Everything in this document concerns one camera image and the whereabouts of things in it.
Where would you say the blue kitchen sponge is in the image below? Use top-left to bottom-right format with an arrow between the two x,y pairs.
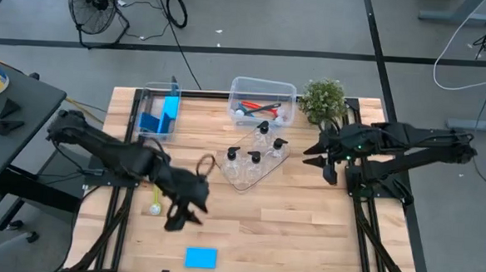
156,112 -> 175,136
161,95 -> 181,123
137,111 -> 162,134
184,245 -> 219,270

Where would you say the clear soap bottle black pump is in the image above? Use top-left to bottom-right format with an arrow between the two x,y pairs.
266,136 -> 290,161
253,119 -> 273,149
222,145 -> 243,182
244,150 -> 266,180

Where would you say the small clear plastic bin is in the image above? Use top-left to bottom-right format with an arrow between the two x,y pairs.
136,80 -> 183,145

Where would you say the coiled black cable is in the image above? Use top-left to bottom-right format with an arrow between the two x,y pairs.
164,0 -> 189,30

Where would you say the long grey dish brush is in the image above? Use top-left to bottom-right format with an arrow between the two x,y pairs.
234,100 -> 283,121

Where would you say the brown ring loop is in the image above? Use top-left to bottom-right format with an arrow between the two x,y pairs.
194,153 -> 217,180

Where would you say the black triangular part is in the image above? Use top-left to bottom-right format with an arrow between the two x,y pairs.
0,118 -> 26,137
0,97 -> 22,120

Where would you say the long black floor cable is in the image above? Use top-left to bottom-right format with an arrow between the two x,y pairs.
147,0 -> 207,91

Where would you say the yellow-green dish brush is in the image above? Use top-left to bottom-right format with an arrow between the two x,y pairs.
149,184 -> 164,216

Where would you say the yellow floor cable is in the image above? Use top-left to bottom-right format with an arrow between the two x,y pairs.
0,52 -> 109,126

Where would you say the clear plastic caddy with handles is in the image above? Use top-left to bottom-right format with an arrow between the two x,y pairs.
214,121 -> 294,197

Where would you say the grey table base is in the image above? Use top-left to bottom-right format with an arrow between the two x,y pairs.
418,0 -> 486,25
446,108 -> 486,133

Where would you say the dark grey desk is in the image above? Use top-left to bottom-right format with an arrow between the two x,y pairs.
0,62 -> 90,236

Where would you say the white floor cable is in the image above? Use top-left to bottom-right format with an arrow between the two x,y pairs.
431,0 -> 486,94

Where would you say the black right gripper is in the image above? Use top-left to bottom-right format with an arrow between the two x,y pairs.
302,126 -> 355,171

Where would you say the red cloth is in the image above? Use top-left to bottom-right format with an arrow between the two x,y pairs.
239,100 -> 288,125

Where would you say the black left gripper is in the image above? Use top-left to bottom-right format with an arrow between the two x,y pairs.
154,166 -> 213,234

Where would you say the black floor fan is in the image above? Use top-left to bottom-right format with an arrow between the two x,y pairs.
65,0 -> 132,52

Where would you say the large frosted plastic storage bin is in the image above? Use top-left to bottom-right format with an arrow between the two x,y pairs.
226,76 -> 300,131

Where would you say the green plant in black pot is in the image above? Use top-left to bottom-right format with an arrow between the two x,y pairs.
296,76 -> 350,128

